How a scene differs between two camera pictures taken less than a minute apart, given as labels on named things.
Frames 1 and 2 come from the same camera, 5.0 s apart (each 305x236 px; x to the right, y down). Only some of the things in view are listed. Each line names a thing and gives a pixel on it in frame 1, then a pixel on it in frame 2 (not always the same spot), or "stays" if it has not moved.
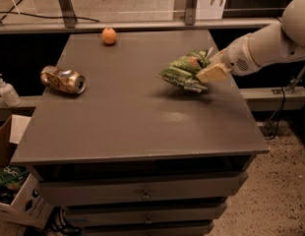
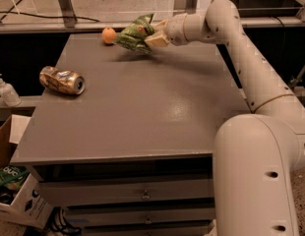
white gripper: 235,58 → 174,29
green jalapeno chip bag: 183,72 → 133,36
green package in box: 12,176 stays
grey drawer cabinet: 135,154 stays
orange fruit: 109,35 stays
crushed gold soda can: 67,81 stays
